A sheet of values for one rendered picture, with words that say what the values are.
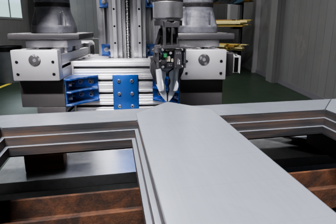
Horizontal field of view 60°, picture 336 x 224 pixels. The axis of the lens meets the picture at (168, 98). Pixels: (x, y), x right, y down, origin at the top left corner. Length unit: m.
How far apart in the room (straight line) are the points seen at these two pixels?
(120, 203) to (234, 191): 0.35
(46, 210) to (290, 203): 0.48
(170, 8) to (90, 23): 7.51
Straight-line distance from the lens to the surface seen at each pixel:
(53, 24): 1.04
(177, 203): 0.34
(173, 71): 0.78
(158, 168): 0.42
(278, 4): 5.91
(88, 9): 8.22
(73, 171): 0.85
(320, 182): 0.82
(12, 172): 0.91
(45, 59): 0.92
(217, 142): 0.51
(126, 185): 0.83
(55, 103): 0.98
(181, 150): 0.47
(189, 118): 0.62
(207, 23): 1.01
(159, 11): 0.72
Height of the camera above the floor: 1.06
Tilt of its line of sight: 14 degrees down
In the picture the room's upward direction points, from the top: straight up
